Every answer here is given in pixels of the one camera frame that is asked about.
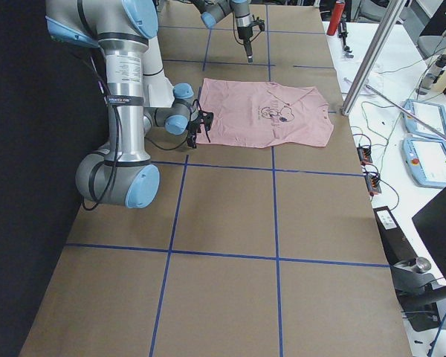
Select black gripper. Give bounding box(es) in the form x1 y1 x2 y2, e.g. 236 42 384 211
236 25 253 62
186 117 201 149

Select pink Snoopy t-shirt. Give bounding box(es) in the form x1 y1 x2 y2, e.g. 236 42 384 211
197 78 334 148

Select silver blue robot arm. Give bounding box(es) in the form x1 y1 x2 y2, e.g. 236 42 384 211
46 1 210 208
190 0 256 63

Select red cylinder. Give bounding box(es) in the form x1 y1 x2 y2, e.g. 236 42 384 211
326 0 345 36

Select black tripod stick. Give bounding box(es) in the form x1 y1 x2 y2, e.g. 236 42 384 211
337 20 354 59

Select orange connector board far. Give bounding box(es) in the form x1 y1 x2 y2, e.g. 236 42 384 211
357 145 373 167

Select orange connector board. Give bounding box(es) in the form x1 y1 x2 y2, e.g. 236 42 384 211
357 145 373 167
364 173 381 197

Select orange connector board near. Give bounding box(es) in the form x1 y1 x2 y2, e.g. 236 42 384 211
364 173 381 197

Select clear water bottle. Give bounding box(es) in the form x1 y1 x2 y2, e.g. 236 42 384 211
418 54 446 95

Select far blue teach pendant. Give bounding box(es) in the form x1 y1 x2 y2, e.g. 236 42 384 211
403 99 446 139

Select blue teach pendant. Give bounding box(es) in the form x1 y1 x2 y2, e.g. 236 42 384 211
401 137 446 189
403 99 446 139

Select near blue teach pendant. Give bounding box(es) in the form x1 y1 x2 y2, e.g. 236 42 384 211
401 137 446 189

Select black box with label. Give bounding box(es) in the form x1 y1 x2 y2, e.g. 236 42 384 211
373 206 418 266

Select black monitor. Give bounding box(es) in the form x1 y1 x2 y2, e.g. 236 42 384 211
412 187 446 279

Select black metal clamp stand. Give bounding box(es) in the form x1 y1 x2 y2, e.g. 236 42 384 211
390 257 446 332

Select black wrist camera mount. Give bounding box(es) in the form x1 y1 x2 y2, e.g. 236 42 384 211
251 15 265 32
197 109 214 143

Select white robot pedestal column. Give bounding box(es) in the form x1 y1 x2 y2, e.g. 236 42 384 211
142 36 174 108

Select aluminium frame post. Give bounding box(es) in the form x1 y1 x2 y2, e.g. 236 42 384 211
340 0 406 116

